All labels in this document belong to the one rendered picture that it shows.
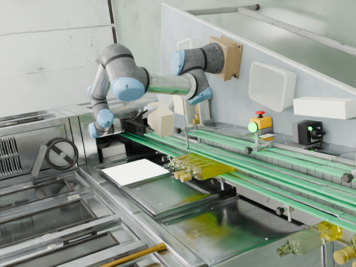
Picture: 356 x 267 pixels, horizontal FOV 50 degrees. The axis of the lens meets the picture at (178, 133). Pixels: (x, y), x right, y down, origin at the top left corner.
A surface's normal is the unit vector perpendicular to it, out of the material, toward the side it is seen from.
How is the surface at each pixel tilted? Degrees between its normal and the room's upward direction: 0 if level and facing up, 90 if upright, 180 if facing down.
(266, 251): 90
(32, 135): 90
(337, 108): 0
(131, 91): 82
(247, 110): 0
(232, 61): 90
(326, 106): 0
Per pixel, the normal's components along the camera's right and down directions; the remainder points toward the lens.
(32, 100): 0.46, 0.14
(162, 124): 0.48, 0.46
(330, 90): -0.88, 0.21
